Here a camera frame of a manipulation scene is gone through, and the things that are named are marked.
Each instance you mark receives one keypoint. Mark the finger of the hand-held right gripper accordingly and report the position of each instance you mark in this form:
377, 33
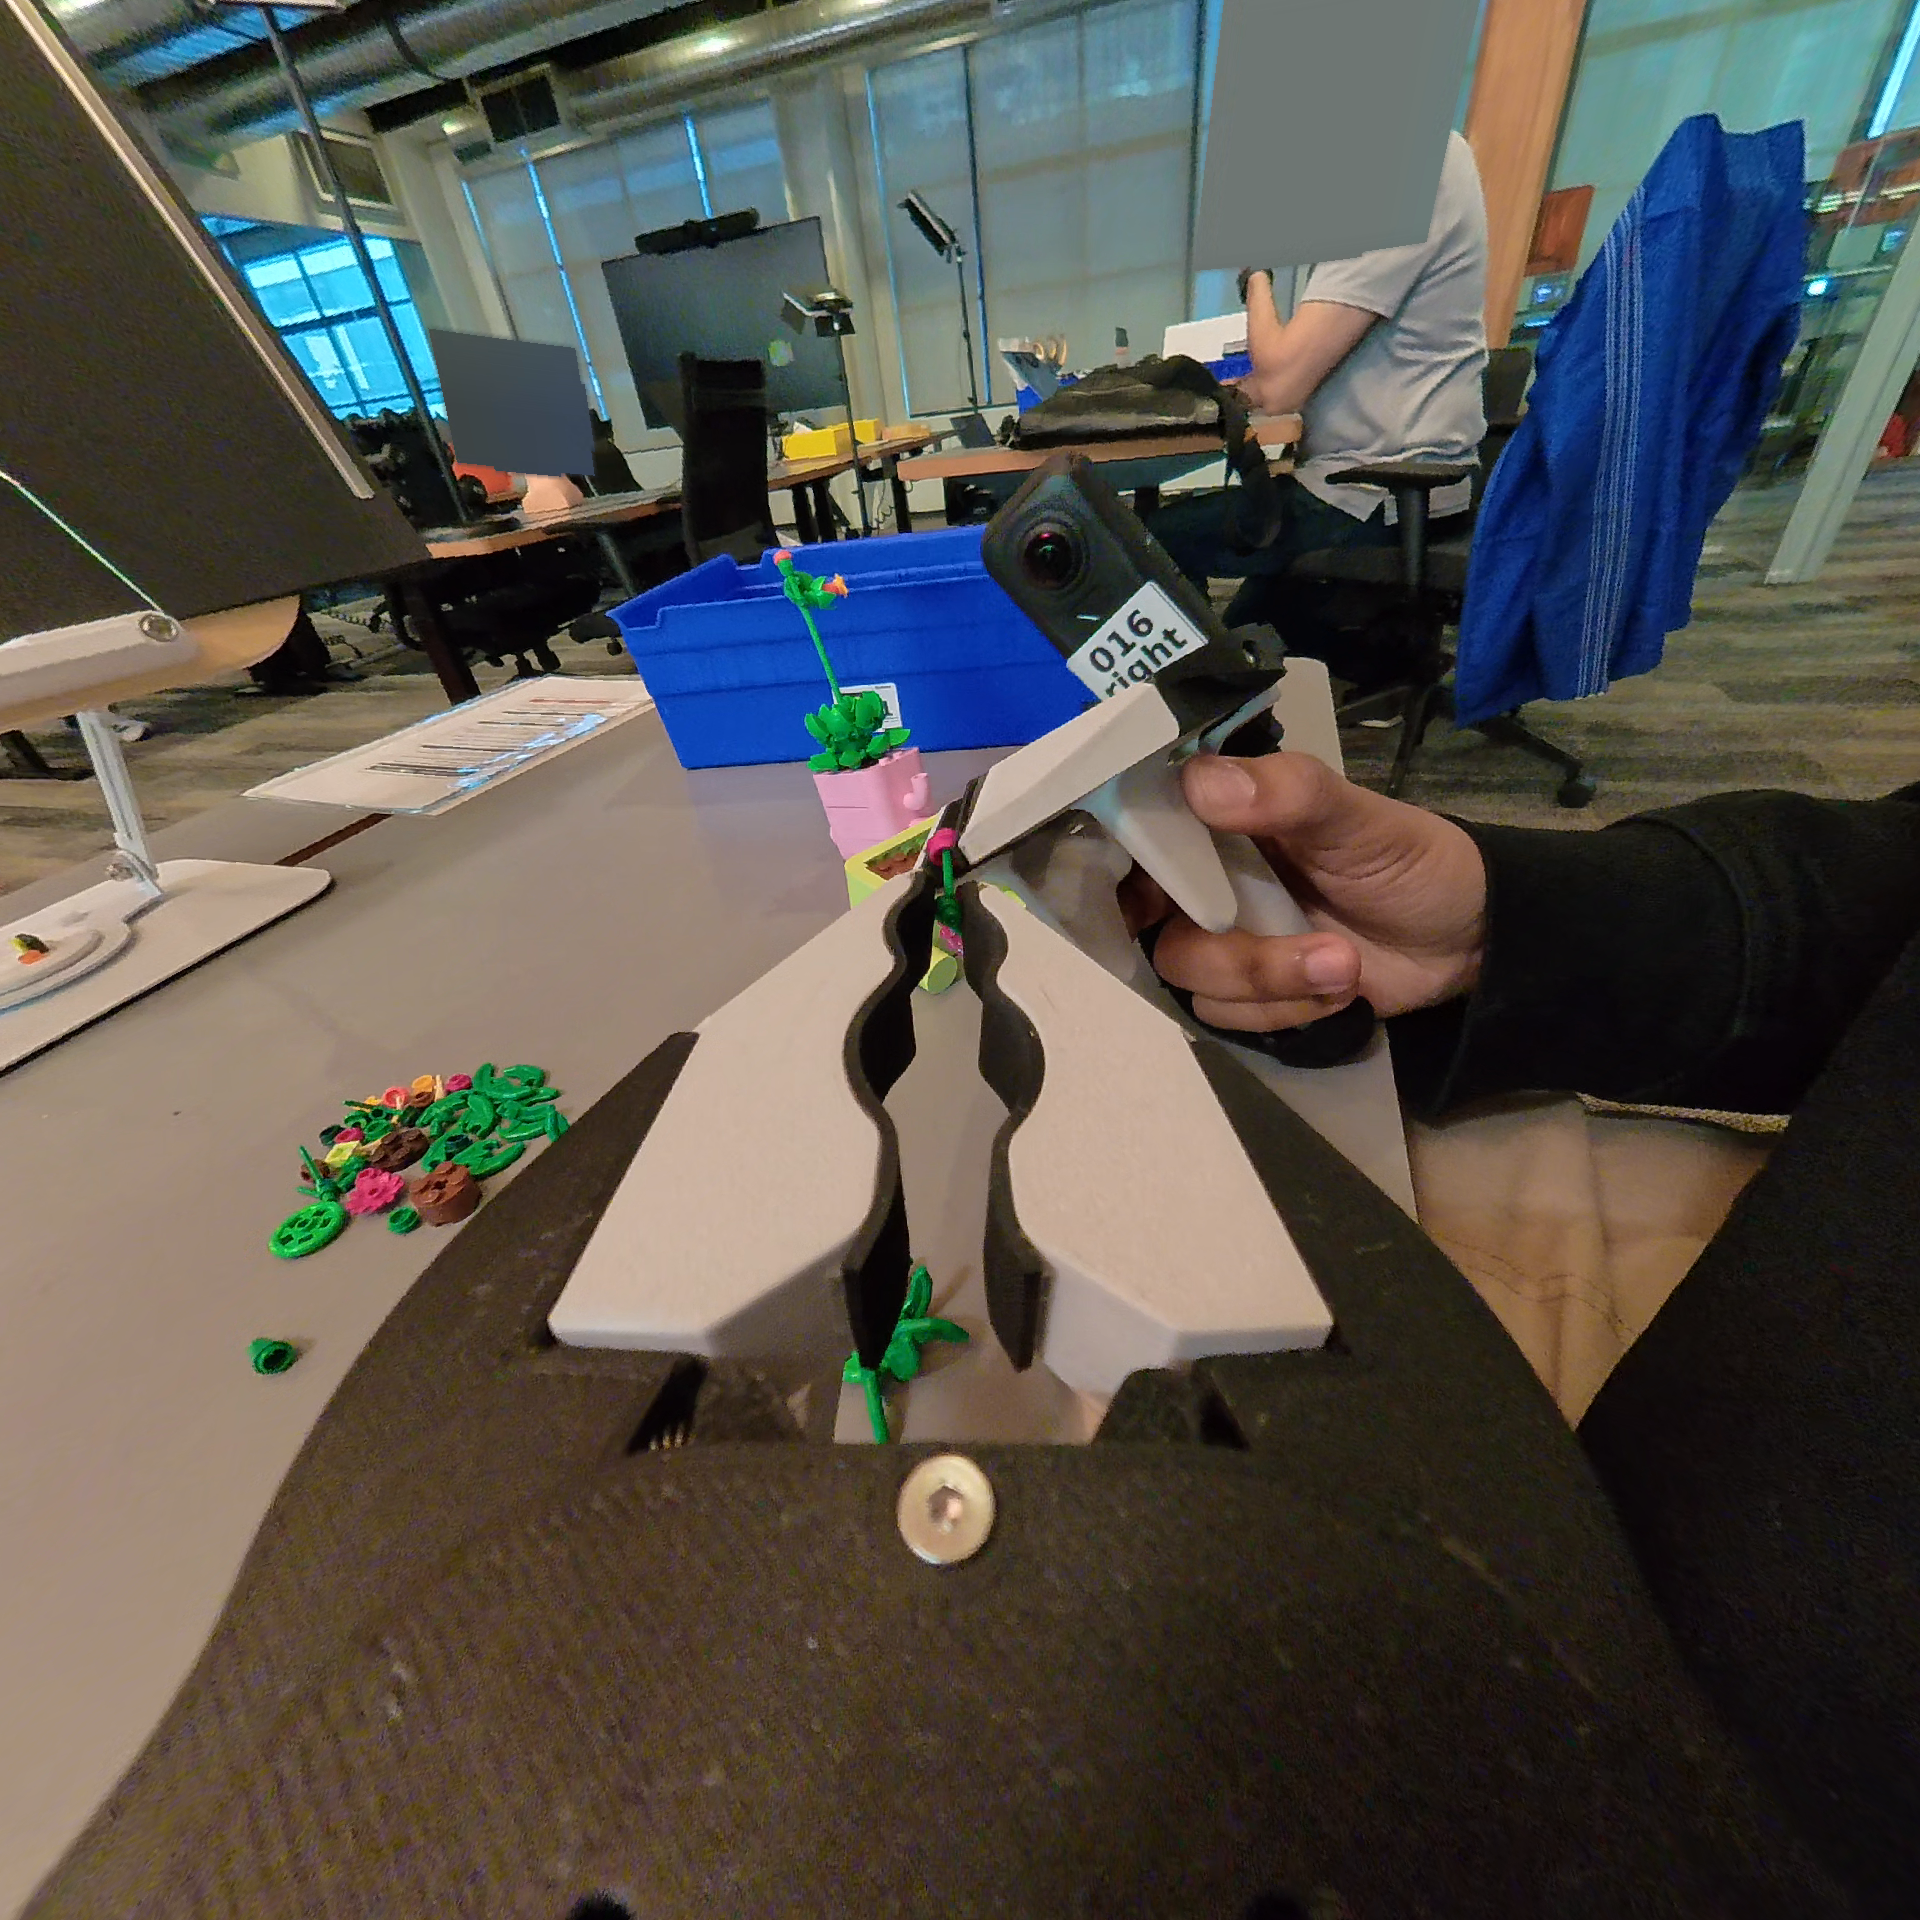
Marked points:
1073, 885
1062, 774

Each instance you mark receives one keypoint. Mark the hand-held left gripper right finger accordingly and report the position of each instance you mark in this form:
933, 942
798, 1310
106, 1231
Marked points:
1157, 1199

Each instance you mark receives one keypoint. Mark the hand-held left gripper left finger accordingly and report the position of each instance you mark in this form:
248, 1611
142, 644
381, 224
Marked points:
734, 1187

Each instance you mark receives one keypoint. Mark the green toy leaf cluster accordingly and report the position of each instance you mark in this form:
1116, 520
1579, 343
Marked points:
906, 1339

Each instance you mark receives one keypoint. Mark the person's right forearm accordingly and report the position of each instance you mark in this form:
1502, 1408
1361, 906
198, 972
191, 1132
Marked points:
1651, 928

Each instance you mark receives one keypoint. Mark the person's right hand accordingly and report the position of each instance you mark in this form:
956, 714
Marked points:
1379, 901

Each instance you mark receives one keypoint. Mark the black bag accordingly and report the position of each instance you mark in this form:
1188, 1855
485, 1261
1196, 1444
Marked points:
1128, 409

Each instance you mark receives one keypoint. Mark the pink toy pot with plant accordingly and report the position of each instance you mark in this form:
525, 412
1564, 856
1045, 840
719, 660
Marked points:
867, 797

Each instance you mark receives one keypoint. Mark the lime toy brick pot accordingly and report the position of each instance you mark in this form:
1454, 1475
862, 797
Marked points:
862, 885

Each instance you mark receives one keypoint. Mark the pile of small toy pieces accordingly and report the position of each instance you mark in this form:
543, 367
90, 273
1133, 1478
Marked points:
477, 1109

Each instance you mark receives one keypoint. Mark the brown round toy brick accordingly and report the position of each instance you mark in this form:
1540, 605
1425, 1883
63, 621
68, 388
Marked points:
447, 1193

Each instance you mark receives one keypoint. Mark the blue plastic bin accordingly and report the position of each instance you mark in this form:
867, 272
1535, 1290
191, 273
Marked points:
719, 660

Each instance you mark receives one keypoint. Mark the studio light stand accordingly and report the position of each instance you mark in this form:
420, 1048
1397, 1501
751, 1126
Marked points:
929, 217

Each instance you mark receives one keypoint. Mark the beige quilted cloth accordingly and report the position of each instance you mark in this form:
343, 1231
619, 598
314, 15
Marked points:
1575, 1214

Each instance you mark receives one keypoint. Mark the black television screen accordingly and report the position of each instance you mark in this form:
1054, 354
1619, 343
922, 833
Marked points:
714, 314

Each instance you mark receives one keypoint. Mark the small green toy cone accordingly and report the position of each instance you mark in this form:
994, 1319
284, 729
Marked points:
269, 1357

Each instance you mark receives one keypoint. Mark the laminated paper sheet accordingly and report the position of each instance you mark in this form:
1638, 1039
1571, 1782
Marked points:
448, 743

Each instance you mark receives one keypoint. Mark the blue cloth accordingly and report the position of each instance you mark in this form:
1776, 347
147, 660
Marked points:
1636, 422

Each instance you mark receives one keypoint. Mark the white monitor stand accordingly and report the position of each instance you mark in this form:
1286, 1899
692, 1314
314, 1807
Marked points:
228, 901

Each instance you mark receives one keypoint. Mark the wooden pillar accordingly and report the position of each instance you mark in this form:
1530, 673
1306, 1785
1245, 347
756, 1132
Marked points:
1535, 149

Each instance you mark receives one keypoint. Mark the silver ceiling ducts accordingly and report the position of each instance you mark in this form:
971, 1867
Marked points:
448, 33

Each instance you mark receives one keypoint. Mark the dark computer monitor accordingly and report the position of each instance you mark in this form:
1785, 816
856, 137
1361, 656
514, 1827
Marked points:
147, 379

